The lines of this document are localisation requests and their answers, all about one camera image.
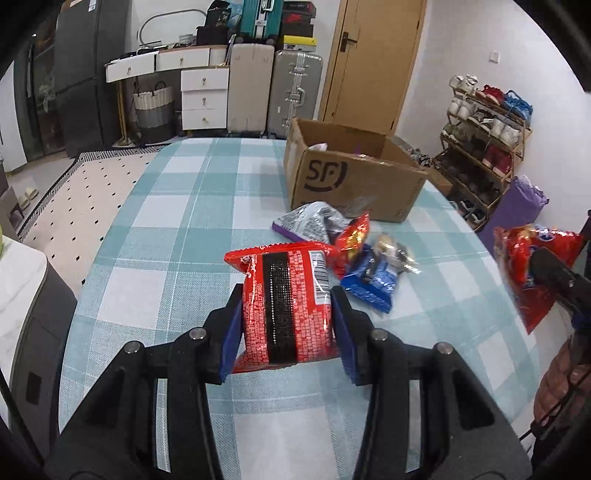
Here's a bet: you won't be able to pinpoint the small red snack packet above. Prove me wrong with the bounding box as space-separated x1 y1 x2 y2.
332 212 370 278

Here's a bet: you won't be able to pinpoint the clear candy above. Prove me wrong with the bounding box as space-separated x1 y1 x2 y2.
373 234 421 274

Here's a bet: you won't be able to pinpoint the shoe rack with shoes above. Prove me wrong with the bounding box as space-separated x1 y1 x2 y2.
434 75 533 232

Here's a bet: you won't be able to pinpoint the teal suitcase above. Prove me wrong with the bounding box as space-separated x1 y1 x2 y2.
238 0 283 45

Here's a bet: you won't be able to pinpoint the white drawer desk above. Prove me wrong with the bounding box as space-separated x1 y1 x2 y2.
105 45 229 145

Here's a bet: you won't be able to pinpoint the stacked shoe boxes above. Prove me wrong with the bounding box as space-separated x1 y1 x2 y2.
279 1 318 52

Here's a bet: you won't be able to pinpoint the woven laundry basket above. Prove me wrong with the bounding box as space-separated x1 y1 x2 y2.
132 81 175 144

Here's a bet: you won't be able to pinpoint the purple silver snack bag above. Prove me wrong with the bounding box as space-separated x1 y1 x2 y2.
271 201 351 244

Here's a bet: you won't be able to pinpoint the beige suitcase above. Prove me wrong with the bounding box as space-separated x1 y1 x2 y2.
228 44 274 134

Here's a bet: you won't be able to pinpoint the black refrigerator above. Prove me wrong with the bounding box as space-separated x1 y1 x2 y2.
54 0 130 158

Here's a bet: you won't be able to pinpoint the grey white side cabinet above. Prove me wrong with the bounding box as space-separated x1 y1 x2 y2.
1 236 77 457

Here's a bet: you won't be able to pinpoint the red noodle snack packet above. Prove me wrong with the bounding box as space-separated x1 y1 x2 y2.
224 241 339 373

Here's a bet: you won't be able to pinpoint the silver suitcase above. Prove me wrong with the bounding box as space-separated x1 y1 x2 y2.
266 50 322 139

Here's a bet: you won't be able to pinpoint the large red chip bag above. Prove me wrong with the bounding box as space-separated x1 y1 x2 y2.
493 224 584 334

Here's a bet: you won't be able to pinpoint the dotted beige rug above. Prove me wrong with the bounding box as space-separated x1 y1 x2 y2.
21 147 159 295

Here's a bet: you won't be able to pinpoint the wooden door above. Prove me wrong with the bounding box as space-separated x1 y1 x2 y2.
318 0 427 134

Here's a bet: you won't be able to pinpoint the SF cardboard box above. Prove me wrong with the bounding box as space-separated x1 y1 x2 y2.
283 118 428 223

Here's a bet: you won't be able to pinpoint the blue cookie packet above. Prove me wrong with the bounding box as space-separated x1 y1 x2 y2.
341 244 398 313

